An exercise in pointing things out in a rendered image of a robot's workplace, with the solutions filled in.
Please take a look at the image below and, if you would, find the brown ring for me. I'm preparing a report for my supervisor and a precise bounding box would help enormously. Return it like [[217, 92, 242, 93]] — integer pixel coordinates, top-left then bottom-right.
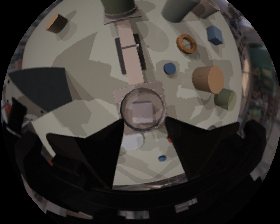
[[176, 34, 196, 54]]

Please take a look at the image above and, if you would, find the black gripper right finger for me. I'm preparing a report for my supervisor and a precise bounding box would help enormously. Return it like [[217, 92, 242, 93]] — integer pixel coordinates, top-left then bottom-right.
[[165, 116, 240, 181]]

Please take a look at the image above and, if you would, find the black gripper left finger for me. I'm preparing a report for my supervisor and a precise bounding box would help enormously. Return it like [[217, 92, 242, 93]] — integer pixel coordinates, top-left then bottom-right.
[[45, 118, 125, 189]]

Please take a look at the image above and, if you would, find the brown cylinder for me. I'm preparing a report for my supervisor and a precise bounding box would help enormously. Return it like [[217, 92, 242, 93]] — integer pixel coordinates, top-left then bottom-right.
[[191, 66, 224, 94], [45, 13, 67, 34]]

